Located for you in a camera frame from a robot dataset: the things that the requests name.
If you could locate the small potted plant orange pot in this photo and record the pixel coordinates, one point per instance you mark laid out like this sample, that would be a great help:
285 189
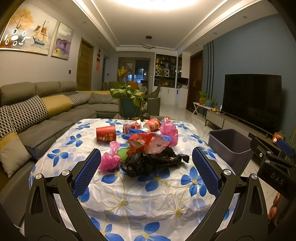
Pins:
203 97

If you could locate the red gold paper cup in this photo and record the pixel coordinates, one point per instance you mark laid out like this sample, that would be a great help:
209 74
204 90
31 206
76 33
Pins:
106 133

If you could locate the red cup white rim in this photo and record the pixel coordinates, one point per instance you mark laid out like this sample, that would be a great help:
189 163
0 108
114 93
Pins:
153 124

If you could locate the grey plastic trash bin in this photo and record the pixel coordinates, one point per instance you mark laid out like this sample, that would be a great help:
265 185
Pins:
233 147

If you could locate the floral blue white tablecloth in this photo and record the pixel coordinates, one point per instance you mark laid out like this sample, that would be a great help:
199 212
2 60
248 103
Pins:
167 204

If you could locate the purple abstract painting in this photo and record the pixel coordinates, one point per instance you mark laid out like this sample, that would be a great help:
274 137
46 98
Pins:
62 43

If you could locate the green potted plant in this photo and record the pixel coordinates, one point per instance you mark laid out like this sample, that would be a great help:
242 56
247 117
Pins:
131 101

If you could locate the white folding side table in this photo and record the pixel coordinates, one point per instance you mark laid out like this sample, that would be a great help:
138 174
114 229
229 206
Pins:
198 106

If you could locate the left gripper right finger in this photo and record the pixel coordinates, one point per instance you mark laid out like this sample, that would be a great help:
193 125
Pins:
238 211

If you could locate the dark entrance door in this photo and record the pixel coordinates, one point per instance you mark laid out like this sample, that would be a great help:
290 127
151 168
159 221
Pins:
195 80

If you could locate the right human hand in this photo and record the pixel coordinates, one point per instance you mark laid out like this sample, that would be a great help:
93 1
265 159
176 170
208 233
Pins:
274 209

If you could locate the yellow cushion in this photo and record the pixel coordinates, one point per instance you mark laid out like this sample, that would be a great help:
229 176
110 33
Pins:
57 104

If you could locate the patterned black white cushion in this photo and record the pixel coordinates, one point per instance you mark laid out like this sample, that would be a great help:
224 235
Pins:
27 113

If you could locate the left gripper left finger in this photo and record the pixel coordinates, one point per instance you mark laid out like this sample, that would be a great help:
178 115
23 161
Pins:
42 217

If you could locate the grey tv console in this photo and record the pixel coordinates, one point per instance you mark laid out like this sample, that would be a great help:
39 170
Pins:
225 122

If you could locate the display cabinet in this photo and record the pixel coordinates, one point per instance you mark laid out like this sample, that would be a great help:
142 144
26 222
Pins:
169 80

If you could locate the grey sectional sofa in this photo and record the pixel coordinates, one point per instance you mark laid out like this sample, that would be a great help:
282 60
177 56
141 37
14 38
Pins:
21 151

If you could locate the green foam fruit net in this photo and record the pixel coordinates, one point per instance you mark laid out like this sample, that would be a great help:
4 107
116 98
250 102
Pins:
123 153

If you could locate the sailboat painting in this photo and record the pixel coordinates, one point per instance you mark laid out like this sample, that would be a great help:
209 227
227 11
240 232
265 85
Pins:
30 30

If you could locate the large pink plastic bag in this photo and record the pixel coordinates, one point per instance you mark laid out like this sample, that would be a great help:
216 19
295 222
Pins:
169 129

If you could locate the black flat television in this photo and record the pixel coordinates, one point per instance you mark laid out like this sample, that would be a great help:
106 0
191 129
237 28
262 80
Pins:
253 98

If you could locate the small pink plastic bag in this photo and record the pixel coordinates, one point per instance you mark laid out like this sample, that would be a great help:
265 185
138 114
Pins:
110 160

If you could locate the wooden door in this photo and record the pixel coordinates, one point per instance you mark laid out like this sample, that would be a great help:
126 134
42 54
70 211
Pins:
84 65

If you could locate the blue foam fruit net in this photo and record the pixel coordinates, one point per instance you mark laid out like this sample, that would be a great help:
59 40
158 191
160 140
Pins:
135 131

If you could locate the black plastic bag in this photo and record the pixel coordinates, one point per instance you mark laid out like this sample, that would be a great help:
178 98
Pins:
140 164

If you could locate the red snack wrapper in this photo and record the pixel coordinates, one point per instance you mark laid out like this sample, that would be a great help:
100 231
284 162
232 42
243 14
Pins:
146 143

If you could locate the grey armchair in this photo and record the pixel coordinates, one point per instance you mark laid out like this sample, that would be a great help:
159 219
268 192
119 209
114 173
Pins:
153 102

